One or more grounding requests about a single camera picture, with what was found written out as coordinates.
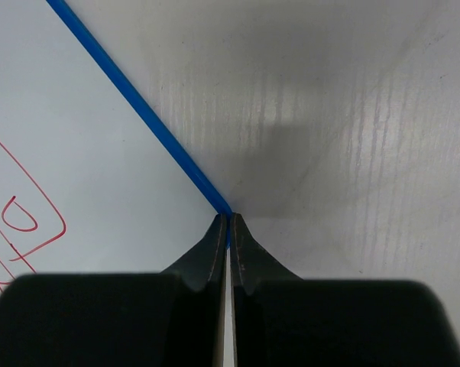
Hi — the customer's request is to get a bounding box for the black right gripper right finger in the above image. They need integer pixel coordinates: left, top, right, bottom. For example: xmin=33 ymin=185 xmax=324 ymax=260
xmin=229 ymin=213 xmax=460 ymax=366

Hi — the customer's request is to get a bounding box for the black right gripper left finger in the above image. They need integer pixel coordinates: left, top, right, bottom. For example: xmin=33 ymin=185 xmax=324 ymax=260
xmin=0 ymin=215 xmax=227 ymax=366

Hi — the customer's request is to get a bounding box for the blue-framed small whiteboard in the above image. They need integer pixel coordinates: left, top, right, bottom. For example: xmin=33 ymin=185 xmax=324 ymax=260
xmin=0 ymin=1 xmax=218 ymax=297

